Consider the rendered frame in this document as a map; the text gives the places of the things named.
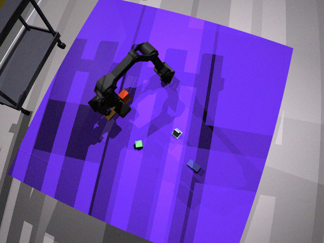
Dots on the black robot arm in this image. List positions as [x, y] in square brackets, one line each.
[105, 86]

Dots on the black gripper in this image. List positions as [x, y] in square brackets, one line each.
[121, 108]

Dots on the orange bar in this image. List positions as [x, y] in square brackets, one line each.
[125, 97]

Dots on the green cube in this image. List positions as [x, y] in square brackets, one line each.
[139, 144]

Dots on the blue rectangular block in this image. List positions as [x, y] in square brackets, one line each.
[193, 165]

